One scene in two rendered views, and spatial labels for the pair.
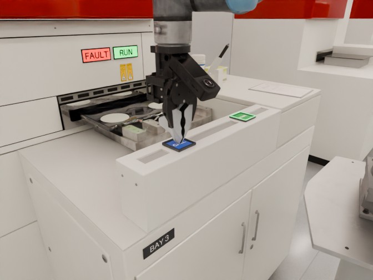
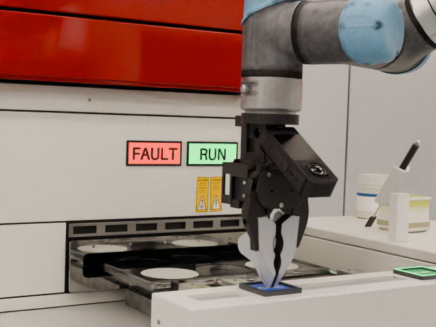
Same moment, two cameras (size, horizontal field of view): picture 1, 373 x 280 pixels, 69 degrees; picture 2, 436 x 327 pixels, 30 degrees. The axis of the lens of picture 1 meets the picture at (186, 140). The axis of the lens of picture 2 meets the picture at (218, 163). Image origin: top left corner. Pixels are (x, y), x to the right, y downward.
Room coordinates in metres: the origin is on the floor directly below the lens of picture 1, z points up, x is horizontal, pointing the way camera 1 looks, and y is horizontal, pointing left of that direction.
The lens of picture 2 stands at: (-0.41, -0.15, 1.17)
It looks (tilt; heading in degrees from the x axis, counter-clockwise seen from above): 3 degrees down; 14
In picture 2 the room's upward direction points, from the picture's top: 2 degrees clockwise
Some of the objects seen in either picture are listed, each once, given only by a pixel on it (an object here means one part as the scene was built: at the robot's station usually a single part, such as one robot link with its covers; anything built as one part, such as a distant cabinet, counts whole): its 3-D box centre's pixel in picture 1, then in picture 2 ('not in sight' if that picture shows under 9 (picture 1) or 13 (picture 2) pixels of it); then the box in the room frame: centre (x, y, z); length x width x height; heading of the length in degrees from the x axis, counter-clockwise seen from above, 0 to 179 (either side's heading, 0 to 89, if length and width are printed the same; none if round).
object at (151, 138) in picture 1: (170, 128); not in sight; (0.91, 0.06, 0.87); 0.36 x 0.08 x 0.03; 136
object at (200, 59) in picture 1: (197, 64); (372, 196); (1.40, -0.06, 1.01); 0.07 x 0.07 x 0.10
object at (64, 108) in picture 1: (114, 105); (174, 259); (1.10, 0.30, 0.89); 0.44 x 0.02 x 0.10; 136
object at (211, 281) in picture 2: (151, 116); (245, 278); (0.95, 0.13, 0.90); 0.38 x 0.01 x 0.01; 136
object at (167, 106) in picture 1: (172, 107); (260, 214); (0.55, 0.03, 1.06); 0.05 x 0.02 x 0.09; 136
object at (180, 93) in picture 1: (171, 75); (265, 162); (0.58, 0.03, 1.12); 0.09 x 0.08 x 0.12; 46
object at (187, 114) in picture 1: (178, 120); (274, 247); (0.59, 0.02, 1.01); 0.06 x 0.03 x 0.09; 46
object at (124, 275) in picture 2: (81, 116); (106, 267); (0.95, 0.38, 0.90); 0.37 x 0.01 x 0.01; 46
